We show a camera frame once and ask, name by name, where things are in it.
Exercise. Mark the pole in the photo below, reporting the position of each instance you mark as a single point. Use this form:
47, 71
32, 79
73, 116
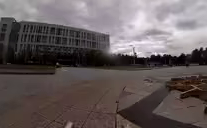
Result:
134, 53

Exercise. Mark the grey paved plaza ground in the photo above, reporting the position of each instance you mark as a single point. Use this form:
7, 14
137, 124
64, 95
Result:
74, 90

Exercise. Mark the large pale multi-storey building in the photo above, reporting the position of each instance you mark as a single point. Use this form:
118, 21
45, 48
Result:
54, 40

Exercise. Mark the row of dark trees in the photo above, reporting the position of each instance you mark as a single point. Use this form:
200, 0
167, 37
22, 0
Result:
164, 60

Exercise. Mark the robot's own part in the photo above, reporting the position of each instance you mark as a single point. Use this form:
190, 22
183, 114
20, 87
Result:
68, 125

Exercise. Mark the low dark raised bed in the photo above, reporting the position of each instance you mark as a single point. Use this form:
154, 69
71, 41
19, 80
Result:
21, 69

